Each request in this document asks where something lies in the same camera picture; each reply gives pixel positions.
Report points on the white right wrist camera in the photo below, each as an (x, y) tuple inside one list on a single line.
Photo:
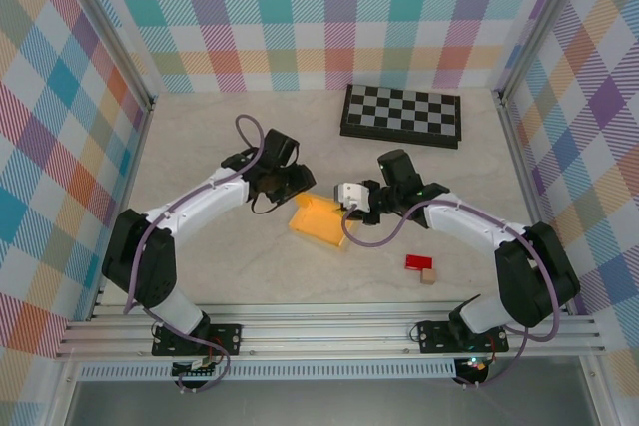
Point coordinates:
[(352, 194)]

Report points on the aluminium frame post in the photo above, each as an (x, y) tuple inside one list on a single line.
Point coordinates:
[(110, 27), (541, 22)]

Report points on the aluminium mounting rail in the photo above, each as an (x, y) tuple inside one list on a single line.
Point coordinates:
[(324, 331)]

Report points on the yellow paper box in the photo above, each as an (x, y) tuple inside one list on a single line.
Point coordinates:
[(317, 224)]

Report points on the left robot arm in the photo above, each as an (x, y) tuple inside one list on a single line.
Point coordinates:
[(199, 201)]

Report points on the black folding chessboard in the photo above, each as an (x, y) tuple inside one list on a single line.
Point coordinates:
[(399, 114)]

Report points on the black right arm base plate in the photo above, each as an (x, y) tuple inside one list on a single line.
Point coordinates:
[(434, 336)]

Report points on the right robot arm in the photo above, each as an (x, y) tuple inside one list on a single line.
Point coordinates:
[(474, 226)]

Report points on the small wooden cube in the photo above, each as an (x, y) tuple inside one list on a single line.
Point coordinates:
[(429, 277)]

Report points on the aluminium side rail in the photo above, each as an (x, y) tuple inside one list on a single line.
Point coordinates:
[(519, 166), (132, 171)]

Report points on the small controller circuit board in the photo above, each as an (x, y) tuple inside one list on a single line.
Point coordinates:
[(474, 363), (197, 368)]

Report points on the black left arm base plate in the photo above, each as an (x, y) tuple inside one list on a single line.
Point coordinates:
[(229, 338)]

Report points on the red rectangular block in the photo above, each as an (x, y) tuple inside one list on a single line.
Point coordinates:
[(419, 262)]

